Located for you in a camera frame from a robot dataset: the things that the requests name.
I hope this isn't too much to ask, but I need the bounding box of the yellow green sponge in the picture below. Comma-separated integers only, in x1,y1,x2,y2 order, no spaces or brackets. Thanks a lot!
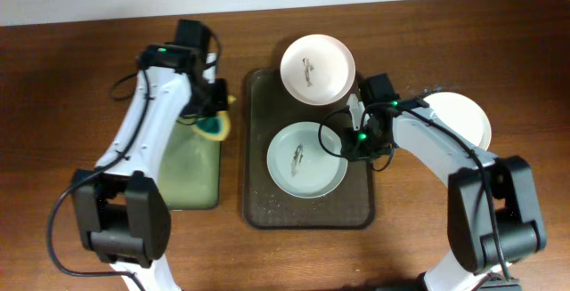
191,95,236,141

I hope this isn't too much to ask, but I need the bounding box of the pale green plate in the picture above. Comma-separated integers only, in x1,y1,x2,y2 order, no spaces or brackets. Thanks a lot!
266,122,348,198

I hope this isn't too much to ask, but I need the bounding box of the cream white plate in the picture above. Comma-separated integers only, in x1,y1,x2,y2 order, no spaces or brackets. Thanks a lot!
424,92,492,150

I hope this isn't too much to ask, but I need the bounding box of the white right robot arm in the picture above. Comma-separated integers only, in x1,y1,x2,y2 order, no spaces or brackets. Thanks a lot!
343,98,547,291

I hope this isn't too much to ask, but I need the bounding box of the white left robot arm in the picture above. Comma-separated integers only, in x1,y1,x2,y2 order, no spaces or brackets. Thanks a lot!
70,44,230,290

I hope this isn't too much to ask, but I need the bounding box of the dark brown serving tray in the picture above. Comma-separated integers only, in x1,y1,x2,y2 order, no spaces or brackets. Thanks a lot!
242,69,375,230

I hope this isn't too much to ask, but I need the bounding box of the green soapy water tray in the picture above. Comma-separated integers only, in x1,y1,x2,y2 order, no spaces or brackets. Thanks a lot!
158,124,221,211

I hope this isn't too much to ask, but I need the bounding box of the pink dirty plate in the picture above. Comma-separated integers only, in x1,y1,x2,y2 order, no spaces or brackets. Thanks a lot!
280,34,355,106

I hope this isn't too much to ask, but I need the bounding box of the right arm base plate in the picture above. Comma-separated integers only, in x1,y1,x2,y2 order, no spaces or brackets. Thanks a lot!
378,277,522,291

